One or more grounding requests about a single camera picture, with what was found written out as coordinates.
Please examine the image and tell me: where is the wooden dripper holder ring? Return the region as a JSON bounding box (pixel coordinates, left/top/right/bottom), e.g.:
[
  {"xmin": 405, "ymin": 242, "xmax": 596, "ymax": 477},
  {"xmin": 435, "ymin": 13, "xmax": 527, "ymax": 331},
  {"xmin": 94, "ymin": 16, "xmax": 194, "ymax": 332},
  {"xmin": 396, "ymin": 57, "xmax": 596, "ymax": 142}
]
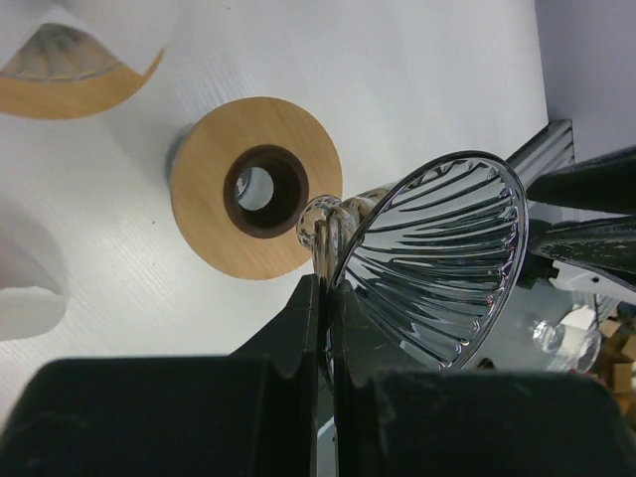
[{"xmin": 0, "ymin": 47, "xmax": 166, "ymax": 121}]

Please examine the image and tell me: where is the right corner aluminium post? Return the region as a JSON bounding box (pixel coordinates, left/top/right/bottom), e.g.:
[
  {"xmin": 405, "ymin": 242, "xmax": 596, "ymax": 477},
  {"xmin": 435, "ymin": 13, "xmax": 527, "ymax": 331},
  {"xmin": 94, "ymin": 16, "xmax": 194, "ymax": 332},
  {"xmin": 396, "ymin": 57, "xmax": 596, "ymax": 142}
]
[{"xmin": 507, "ymin": 119, "xmax": 575, "ymax": 187}]

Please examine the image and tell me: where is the grey ribbed glass dripper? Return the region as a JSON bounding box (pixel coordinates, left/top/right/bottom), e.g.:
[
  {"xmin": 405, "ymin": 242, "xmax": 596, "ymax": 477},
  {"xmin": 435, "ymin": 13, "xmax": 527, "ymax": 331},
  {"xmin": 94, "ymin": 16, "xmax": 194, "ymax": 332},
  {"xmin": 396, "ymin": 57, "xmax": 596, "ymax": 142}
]
[{"xmin": 296, "ymin": 151, "xmax": 529, "ymax": 370}]

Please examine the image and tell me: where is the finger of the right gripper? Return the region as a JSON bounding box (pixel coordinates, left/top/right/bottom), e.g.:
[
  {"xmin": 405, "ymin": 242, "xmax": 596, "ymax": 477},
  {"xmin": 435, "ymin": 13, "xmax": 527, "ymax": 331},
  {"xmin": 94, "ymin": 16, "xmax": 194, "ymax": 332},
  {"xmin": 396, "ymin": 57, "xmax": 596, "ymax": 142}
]
[{"xmin": 527, "ymin": 147, "xmax": 635, "ymax": 292}]

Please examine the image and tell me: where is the grey glass carafe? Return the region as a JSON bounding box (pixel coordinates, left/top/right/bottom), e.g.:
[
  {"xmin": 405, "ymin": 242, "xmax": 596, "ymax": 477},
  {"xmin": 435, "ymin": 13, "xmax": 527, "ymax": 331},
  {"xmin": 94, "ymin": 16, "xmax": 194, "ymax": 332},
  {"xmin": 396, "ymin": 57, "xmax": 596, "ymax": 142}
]
[{"xmin": 164, "ymin": 123, "xmax": 194, "ymax": 184}]

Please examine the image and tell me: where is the clear ribbed glass dripper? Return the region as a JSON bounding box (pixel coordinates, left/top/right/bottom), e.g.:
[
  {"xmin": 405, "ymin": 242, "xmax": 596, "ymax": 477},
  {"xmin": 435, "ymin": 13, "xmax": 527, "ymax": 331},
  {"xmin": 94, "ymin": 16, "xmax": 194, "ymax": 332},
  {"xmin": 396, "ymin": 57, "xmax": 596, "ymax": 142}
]
[{"xmin": 1, "ymin": 23, "xmax": 121, "ymax": 82}]

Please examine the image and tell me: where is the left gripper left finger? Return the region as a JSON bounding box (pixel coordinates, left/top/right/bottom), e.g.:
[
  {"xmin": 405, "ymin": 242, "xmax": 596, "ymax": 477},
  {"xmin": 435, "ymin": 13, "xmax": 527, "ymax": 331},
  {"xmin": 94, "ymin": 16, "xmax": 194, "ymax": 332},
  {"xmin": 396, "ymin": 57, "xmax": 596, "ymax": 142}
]
[{"xmin": 1, "ymin": 275, "xmax": 320, "ymax": 476}]

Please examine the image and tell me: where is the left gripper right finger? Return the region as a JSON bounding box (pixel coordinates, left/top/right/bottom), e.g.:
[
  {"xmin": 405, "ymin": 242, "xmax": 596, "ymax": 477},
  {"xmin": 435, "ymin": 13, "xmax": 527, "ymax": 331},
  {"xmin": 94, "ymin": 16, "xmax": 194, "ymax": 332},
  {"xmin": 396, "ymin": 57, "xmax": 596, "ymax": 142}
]
[{"xmin": 330, "ymin": 285, "xmax": 635, "ymax": 476}]

